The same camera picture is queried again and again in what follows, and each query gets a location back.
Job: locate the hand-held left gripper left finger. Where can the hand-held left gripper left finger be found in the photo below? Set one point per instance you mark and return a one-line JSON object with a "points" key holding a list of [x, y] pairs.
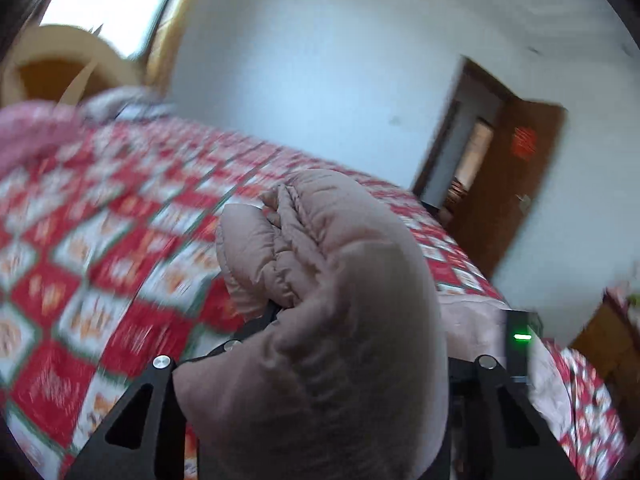
{"points": [[165, 425]]}

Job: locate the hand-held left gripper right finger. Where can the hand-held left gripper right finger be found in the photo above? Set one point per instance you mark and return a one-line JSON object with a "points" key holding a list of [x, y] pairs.
{"points": [[487, 410]]}

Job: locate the beige quilted down jacket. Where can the beige quilted down jacket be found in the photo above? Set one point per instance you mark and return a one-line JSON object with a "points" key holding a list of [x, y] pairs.
{"points": [[325, 310]]}

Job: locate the wooden dresser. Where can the wooden dresser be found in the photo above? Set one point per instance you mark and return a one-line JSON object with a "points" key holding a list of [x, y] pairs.
{"points": [[605, 340]]}

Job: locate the brown wooden door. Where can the brown wooden door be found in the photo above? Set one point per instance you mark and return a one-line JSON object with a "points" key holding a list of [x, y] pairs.
{"points": [[510, 200]]}

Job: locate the red printed bed blanket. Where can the red printed bed blanket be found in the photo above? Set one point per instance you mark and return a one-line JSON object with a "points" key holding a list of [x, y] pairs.
{"points": [[100, 260]]}

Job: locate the red paper door decoration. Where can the red paper door decoration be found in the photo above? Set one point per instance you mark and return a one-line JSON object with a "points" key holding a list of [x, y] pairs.
{"points": [[523, 142]]}

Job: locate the striped pillow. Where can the striped pillow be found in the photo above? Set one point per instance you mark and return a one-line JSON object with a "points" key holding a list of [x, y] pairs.
{"points": [[120, 105]]}

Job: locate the pink cloth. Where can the pink cloth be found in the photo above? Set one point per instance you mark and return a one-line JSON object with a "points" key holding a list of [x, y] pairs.
{"points": [[30, 130]]}

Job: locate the yellow curtain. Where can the yellow curtain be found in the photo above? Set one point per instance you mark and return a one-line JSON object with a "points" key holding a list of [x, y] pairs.
{"points": [[165, 60]]}

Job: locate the cream wooden headboard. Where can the cream wooden headboard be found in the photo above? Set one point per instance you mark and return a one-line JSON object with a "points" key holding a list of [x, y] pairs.
{"points": [[50, 40]]}

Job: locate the window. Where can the window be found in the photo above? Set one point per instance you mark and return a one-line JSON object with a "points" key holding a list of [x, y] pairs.
{"points": [[110, 0]]}

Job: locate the brown door frame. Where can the brown door frame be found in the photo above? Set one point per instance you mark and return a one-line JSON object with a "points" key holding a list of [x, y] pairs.
{"points": [[432, 160]]}

